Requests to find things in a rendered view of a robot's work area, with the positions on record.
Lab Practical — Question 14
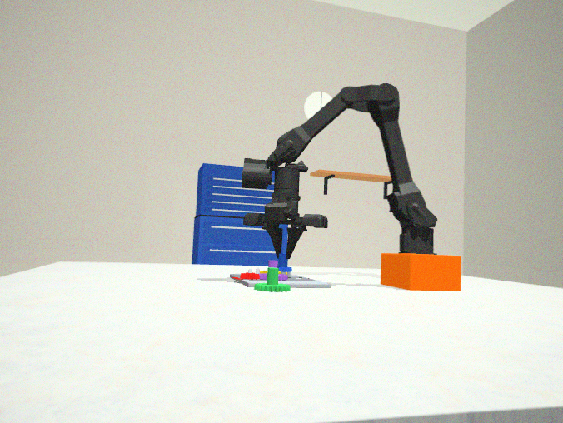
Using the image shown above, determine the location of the purple gear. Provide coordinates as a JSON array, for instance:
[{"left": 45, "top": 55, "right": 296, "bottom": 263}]
[{"left": 259, "top": 260, "right": 288, "bottom": 281}]

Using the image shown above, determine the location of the green gear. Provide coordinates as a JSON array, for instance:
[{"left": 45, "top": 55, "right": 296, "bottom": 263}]
[{"left": 254, "top": 267, "right": 291, "bottom": 292}]

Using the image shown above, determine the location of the red gear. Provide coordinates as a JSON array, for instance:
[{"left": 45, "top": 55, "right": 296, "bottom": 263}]
[{"left": 241, "top": 272, "right": 260, "bottom": 279}]

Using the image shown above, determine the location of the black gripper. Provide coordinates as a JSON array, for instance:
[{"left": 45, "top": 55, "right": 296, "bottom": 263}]
[{"left": 243, "top": 189, "right": 328, "bottom": 259}]

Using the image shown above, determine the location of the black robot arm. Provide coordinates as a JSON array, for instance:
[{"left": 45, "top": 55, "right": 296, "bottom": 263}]
[{"left": 242, "top": 83, "right": 437, "bottom": 255}]

